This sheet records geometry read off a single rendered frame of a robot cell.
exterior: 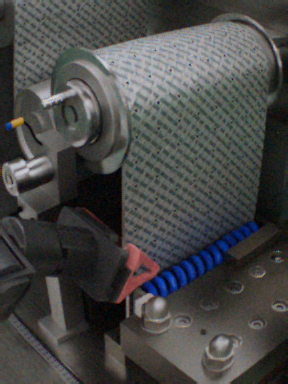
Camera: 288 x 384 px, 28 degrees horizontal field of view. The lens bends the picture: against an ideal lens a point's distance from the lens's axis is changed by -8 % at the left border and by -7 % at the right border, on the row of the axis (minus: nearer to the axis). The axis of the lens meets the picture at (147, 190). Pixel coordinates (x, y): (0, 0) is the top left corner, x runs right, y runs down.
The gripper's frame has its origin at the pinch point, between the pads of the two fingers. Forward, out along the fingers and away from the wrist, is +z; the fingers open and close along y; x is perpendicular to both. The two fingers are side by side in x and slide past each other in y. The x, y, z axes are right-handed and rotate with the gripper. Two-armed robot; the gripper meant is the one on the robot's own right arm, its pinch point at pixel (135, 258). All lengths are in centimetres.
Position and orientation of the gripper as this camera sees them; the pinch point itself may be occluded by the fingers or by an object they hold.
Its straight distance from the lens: 72.6
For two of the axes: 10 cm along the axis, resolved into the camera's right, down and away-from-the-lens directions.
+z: 6.3, 1.3, 7.7
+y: 6.6, 4.4, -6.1
